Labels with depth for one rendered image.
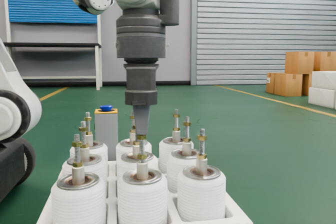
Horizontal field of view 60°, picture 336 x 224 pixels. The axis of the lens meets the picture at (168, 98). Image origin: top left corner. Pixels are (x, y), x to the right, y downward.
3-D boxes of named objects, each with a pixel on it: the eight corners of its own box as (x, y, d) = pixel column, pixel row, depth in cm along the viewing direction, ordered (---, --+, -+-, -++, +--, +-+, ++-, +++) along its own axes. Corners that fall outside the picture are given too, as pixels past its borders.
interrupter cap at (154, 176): (120, 187, 52) (120, 183, 52) (124, 171, 59) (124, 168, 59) (162, 186, 52) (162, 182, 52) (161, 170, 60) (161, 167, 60)
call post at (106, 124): (97, 209, 93) (94, 113, 89) (98, 199, 100) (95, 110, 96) (119, 207, 95) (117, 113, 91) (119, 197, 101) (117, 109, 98)
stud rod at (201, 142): (205, 166, 58) (205, 129, 57) (200, 167, 57) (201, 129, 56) (202, 164, 59) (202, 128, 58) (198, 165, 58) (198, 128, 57)
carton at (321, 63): (335, 73, 400) (337, 51, 396) (319, 73, 397) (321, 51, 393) (322, 72, 429) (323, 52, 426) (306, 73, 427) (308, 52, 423)
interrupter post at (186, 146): (183, 153, 71) (183, 140, 71) (193, 154, 70) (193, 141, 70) (180, 156, 69) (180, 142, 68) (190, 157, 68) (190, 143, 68)
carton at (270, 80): (283, 91, 453) (284, 72, 449) (292, 93, 430) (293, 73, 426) (265, 92, 449) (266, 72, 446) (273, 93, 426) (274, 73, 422)
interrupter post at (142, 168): (135, 181, 55) (135, 164, 54) (136, 176, 57) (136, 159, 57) (148, 180, 55) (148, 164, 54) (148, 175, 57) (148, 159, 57)
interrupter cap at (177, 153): (176, 149, 74) (176, 146, 74) (205, 152, 72) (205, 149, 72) (166, 158, 67) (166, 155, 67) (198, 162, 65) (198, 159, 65)
